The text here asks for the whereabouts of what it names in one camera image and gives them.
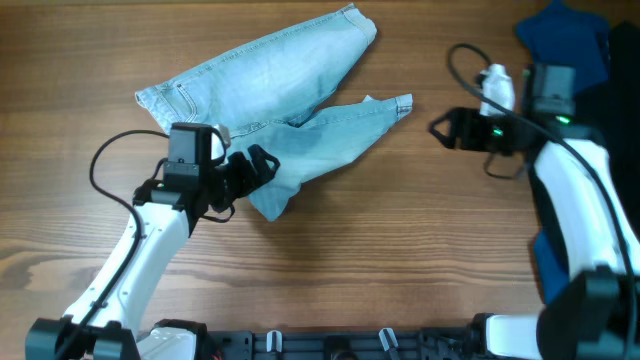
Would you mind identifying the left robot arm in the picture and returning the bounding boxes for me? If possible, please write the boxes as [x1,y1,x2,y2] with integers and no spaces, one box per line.
[25,123,280,359]

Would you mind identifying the right black cable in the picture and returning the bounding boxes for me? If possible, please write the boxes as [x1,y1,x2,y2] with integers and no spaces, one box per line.
[446,43,640,360]

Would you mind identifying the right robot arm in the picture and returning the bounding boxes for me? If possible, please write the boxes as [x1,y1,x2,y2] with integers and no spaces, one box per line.
[438,63,639,359]

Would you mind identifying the black garment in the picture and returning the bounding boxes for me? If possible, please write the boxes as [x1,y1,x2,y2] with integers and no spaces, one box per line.
[574,21,639,232]

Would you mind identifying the dark blue garment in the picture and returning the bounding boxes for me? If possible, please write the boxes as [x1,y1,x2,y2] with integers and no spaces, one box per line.
[515,1,610,93]

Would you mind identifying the black cable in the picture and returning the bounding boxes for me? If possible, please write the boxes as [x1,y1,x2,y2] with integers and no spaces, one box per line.
[446,43,640,360]
[52,129,171,360]

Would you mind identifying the left black cable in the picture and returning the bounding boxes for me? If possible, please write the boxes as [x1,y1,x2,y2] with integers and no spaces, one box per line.
[52,129,171,360]

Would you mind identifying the light blue jeans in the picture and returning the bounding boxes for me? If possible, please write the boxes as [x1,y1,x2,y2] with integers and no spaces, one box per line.
[135,4,413,221]

